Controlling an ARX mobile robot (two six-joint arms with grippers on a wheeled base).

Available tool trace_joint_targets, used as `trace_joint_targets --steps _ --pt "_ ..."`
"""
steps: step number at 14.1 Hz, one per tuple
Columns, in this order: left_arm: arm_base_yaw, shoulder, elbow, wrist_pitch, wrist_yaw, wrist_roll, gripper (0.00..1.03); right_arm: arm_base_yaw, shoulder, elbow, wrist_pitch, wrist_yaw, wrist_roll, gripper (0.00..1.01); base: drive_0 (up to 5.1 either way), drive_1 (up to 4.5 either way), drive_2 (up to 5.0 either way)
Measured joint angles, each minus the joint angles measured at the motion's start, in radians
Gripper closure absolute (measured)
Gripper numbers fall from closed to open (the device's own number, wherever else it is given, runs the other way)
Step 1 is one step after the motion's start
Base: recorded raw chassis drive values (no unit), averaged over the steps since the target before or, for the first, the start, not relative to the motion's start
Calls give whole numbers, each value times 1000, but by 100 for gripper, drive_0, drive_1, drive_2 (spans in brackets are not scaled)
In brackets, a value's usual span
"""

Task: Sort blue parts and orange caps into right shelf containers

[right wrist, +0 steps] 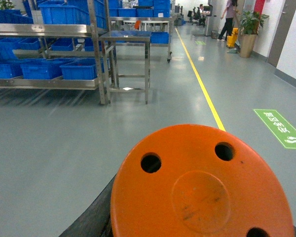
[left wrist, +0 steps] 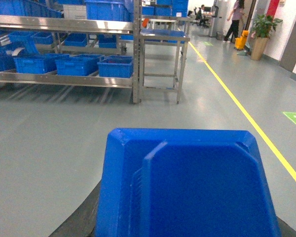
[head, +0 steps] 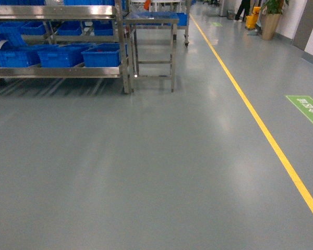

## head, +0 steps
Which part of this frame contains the blue crate on shelf right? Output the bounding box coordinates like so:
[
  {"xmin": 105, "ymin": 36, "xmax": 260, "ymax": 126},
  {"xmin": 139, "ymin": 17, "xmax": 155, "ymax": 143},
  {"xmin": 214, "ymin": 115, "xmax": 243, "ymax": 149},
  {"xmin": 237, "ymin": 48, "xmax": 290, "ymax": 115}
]
[{"xmin": 81, "ymin": 43, "xmax": 122, "ymax": 68}]

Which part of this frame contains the blue crate on shelf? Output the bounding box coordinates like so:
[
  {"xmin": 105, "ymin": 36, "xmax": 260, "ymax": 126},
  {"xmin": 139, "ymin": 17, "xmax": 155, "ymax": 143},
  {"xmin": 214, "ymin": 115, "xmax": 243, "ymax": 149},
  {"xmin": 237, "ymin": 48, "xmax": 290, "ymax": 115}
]
[
  {"xmin": 0, "ymin": 44, "xmax": 58, "ymax": 68},
  {"xmin": 37, "ymin": 43, "xmax": 94, "ymax": 68},
  {"xmin": 81, "ymin": 43, "xmax": 122, "ymax": 68}
]

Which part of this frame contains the blue crate on shelf middle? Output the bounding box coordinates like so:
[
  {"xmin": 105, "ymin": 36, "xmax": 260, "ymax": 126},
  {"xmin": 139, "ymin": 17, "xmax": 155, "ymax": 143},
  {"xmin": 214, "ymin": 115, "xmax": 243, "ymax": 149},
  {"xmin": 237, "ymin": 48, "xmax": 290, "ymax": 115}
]
[{"xmin": 37, "ymin": 43, "xmax": 94, "ymax": 68}]

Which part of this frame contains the stainless steel shelf rack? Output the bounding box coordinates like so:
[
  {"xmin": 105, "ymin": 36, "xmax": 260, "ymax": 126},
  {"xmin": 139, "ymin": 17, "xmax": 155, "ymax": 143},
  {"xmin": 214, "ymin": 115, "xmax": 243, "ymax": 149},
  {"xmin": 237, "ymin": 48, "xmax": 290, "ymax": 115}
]
[{"xmin": 0, "ymin": 1, "xmax": 132, "ymax": 94}]

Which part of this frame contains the blue crate on shelf left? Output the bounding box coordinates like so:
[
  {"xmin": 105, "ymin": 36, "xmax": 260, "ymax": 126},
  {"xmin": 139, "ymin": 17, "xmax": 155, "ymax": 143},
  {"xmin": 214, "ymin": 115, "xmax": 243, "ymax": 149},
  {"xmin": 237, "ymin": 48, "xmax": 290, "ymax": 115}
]
[{"xmin": 0, "ymin": 44, "xmax": 58, "ymax": 68}]

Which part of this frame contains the small steel table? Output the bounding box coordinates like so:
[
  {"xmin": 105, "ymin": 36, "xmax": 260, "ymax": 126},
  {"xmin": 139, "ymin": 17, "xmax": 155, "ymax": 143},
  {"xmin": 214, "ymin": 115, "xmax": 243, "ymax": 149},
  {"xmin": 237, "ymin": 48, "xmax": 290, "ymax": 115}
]
[{"xmin": 124, "ymin": 11, "xmax": 179, "ymax": 92}]

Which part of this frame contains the yellow mop bucket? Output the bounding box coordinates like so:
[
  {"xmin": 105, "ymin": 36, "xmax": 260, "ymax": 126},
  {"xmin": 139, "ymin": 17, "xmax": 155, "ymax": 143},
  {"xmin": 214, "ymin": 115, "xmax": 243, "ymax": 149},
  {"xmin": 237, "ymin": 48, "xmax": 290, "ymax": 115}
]
[{"xmin": 246, "ymin": 6, "xmax": 261, "ymax": 30}]

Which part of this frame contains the person standing far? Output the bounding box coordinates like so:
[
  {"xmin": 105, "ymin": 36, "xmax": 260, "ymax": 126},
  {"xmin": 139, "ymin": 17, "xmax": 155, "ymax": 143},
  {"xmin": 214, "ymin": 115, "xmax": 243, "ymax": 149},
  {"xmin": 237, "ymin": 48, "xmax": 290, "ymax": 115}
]
[{"xmin": 234, "ymin": 0, "xmax": 256, "ymax": 22}]

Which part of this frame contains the tan plant pot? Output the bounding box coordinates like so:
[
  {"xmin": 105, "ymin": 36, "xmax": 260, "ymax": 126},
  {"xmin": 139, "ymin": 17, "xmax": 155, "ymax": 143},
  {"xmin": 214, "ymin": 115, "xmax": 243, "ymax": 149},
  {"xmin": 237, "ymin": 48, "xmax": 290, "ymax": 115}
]
[{"xmin": 262, "ymin": 14, "xmax": 282, "ymax": 41}]

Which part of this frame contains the green potted plant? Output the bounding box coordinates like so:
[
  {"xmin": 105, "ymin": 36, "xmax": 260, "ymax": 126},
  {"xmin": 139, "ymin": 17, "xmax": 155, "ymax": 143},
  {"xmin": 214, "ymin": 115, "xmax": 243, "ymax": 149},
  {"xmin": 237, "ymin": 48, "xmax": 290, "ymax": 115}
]
[{"xmin": 261, "ymin": 0, "xmax": 290, "ymax": 14}]

